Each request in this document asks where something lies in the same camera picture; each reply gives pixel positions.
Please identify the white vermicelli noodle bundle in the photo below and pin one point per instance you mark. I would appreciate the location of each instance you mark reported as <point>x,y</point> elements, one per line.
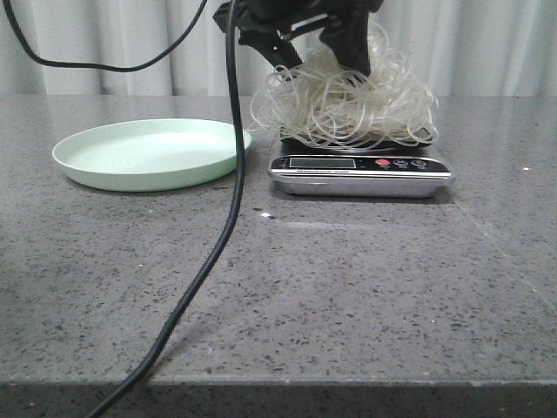
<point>324,105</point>

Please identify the white pleated curtain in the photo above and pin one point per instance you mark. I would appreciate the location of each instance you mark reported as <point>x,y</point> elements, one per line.
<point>468,48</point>

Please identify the black silver kitchen scale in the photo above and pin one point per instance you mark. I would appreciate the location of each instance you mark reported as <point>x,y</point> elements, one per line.
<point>386,170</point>

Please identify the light green round plate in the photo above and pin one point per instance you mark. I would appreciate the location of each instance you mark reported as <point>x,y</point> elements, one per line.
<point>151,155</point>

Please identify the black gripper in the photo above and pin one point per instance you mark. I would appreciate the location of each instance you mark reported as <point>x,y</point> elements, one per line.
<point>345,34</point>

